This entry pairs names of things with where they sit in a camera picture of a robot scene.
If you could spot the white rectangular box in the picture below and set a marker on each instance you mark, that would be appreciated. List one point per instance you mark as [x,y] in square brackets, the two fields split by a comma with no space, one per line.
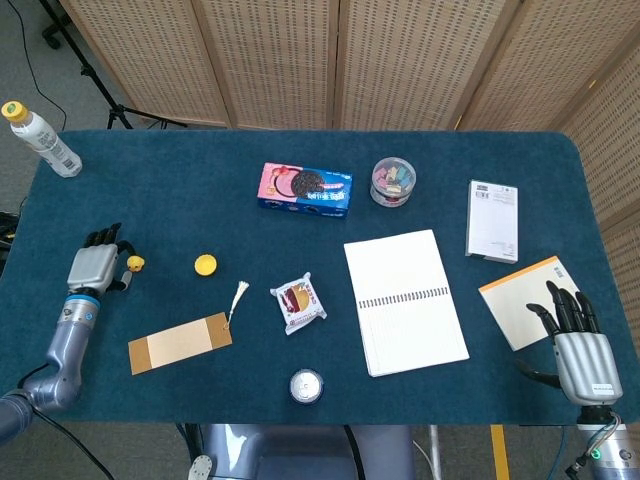
[492,220]

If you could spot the clear tub of clips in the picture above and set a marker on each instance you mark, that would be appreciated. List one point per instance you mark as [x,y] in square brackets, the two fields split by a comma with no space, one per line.
[393,181]

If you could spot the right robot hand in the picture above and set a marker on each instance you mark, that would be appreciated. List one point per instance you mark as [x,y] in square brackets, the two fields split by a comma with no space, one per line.
[587,362]

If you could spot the silver can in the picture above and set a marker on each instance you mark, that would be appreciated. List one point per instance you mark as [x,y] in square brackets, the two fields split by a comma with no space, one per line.
[306,386]

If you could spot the black tripod stand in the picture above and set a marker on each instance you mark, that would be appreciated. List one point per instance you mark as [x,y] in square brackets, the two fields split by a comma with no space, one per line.
[95,80]

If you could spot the yellow round toy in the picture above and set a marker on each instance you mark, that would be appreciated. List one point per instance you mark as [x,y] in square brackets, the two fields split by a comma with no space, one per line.
[206,265]

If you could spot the yellow-edged notepad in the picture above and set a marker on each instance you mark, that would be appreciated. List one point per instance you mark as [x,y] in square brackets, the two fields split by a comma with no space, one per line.
[525,305]

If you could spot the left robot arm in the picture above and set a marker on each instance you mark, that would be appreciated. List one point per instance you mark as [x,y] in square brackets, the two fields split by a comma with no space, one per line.
[55,360]

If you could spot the blue table cloth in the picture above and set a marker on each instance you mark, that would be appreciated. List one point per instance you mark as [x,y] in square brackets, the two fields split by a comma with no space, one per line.
[250,225]

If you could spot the open spiral notebook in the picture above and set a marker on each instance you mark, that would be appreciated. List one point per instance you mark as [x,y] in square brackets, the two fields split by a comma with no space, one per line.
[405,300]

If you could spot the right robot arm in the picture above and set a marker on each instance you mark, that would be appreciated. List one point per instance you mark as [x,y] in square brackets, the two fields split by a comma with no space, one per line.
[605,445]

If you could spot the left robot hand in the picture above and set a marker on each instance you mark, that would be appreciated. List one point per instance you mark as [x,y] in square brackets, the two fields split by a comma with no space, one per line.
[95,262]

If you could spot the blue pink cookie box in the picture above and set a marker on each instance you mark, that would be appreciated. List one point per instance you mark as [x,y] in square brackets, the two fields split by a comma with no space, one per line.
[305,190]

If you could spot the brown bookmark with tassel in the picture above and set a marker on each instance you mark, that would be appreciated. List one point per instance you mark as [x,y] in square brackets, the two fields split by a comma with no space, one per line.
[180,342]

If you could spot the wicker folding screen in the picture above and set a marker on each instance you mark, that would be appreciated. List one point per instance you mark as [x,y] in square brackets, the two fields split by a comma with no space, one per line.
[350,60]

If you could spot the white plastic bottle yellow cap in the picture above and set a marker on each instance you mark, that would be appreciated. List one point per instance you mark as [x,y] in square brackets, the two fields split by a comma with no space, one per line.
[45,141]

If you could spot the small yellow duck toy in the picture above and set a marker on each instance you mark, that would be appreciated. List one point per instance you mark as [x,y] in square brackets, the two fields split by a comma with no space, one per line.
[136,262]

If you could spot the snack packet red white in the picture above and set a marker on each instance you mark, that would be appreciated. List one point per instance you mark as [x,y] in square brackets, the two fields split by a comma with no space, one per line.
[299,303]

